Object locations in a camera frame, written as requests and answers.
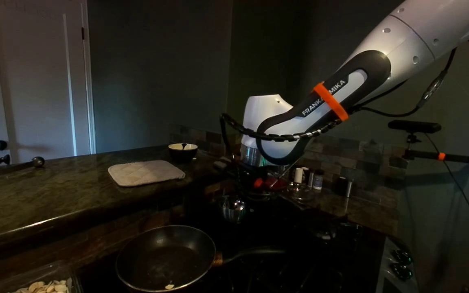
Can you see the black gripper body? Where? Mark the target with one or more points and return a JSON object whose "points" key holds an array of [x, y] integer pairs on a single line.
{"points": [[244, 176]]}

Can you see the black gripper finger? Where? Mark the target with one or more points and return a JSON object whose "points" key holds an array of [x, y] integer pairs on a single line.
{"points": [[228, 204], [248, 205]]}

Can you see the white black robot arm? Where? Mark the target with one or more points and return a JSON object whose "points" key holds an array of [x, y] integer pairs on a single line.
{"points": [[397, 49]]}

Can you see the small black bowl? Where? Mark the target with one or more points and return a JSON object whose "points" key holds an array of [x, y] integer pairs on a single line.
{"points": [[183, 150]]}

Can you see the black stove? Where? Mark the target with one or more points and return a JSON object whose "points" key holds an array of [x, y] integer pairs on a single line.
{"points": [[310, 254]]}

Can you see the stove knob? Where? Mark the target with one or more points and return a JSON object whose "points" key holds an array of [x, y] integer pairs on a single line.
{"points": [[402, 270], [402, 256]]}

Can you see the red pot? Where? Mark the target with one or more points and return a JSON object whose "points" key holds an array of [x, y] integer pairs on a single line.
{"points": [[270, 184]]}

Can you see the white salt shaker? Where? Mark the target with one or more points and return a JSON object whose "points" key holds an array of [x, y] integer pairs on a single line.
{"points": [[300, 176]]}

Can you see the dark pepper shaker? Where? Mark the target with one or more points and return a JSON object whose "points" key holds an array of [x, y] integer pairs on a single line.
{"points": [[316, 179]]}

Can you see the black frying pan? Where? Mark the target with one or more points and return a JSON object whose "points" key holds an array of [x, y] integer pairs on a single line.
{"points": [[163, 257]]}

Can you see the white cutting board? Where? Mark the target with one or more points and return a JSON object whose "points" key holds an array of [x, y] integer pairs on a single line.
{"points": [[147, 173]]}

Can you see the dark cup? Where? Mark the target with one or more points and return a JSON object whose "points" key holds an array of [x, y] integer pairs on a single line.
{"points": [[344, 186]]}

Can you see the white food pieces tray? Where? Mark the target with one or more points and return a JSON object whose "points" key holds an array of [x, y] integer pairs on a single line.
{"points": [[41, 285]]}

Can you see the dark rod with ball end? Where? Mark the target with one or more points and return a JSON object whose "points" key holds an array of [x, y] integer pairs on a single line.
{"points": [[12, 163]]}

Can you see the white door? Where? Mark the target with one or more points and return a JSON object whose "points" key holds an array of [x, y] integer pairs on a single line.
{"points": [[33, 82]]}

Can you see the black camera on stand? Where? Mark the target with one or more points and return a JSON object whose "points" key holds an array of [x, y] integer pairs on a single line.
{"points": [[414, 127]]}

